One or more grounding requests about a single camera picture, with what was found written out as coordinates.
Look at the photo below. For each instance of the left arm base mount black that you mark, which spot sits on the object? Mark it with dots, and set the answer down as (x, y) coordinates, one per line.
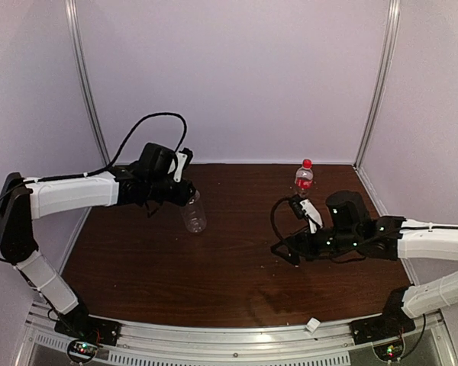
(89, 328)

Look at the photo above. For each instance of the left round circuit board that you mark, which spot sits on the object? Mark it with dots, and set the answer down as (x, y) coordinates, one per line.
(81, 351)

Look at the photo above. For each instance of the white bottle cap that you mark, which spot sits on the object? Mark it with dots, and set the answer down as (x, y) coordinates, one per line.
(312, 325)

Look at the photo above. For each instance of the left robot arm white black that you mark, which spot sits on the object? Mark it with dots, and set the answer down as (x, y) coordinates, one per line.
(156, 176)

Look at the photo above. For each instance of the right round circuit board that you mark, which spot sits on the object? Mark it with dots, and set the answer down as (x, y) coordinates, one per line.
(389, 350)

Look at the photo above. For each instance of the right aluminium frame post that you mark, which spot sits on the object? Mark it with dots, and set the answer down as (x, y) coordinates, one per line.
(388, 48)

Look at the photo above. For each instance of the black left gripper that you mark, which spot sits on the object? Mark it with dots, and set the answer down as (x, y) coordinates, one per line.
(183, 196)

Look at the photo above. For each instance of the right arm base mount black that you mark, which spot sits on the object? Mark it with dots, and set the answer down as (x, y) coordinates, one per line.
(380, 327)

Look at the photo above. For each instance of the red soda bottle cap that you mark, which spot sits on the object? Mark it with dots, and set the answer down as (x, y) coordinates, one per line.
(306, 164)

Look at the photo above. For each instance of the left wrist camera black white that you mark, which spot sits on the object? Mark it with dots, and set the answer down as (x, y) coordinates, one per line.
(179, 163)

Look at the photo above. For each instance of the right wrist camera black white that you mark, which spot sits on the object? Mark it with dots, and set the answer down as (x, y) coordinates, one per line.
(304, 209)

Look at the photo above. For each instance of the round circuit board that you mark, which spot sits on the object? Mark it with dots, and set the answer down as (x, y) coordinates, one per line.
(389, 350)
(81, 351)

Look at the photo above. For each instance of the left aluminium frame post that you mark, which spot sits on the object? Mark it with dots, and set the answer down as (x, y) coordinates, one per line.
(85, 86)

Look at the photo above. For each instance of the aluminium front rail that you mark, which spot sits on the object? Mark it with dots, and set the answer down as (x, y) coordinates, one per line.
(332, 343)

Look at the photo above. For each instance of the aluminium frame post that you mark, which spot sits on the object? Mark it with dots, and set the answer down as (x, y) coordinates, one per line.
(388, 48)
(85, 86)

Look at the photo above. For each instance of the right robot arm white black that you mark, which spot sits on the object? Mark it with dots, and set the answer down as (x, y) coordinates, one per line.
(390, 238)

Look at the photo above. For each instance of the clear plastic bottle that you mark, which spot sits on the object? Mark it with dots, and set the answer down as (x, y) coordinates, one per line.
(193, 214)

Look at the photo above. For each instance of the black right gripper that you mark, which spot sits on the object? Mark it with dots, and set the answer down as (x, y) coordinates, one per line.
(300, 237)

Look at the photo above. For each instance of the red label soda bottle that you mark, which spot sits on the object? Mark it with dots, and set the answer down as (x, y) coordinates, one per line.
(303, 181)

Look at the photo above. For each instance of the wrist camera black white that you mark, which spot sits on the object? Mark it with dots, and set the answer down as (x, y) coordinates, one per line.
(179, 163)
(304, 209)

